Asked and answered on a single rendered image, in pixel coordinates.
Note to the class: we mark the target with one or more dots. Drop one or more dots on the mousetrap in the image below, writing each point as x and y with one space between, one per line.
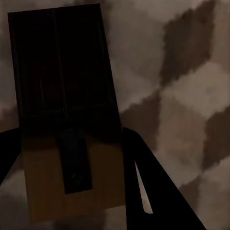
69 122

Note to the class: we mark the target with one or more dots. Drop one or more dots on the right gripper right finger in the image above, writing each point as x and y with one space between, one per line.
170 209

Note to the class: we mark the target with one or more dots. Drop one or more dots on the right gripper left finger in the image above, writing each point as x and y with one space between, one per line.
10 147

